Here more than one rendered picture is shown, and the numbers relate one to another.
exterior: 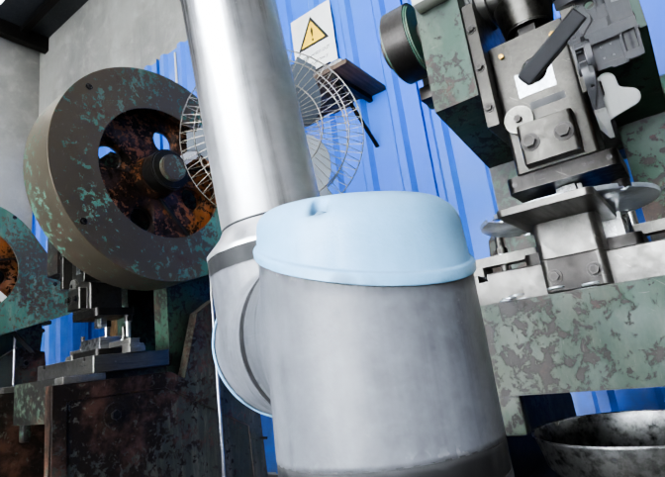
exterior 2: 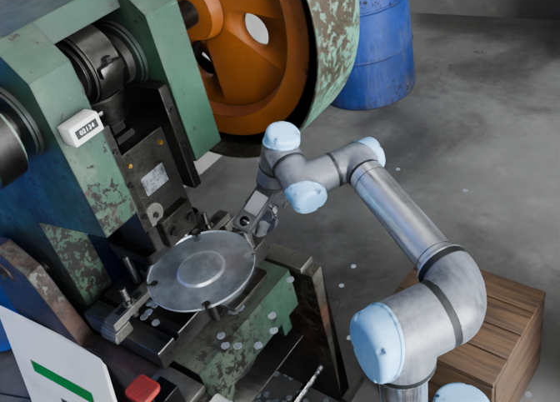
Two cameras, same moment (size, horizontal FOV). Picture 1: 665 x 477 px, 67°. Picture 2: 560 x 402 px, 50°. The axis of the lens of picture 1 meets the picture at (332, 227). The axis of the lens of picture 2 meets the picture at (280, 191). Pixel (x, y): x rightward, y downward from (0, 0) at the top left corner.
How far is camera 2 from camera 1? 1.47 m
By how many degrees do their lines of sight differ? 91
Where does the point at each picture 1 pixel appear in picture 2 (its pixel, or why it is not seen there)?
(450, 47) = (105, 173)
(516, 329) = (229, 354)
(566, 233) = not seen: hidden behind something
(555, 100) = (169, 191)
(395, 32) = (13, 155)
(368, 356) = not seen: outside the picture
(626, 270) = not seen: hidden behind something
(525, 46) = (143, 153)
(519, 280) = (194, 323)
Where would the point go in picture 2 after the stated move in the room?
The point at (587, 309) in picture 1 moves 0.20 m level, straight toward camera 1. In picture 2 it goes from (252, 321) to (321, 339)
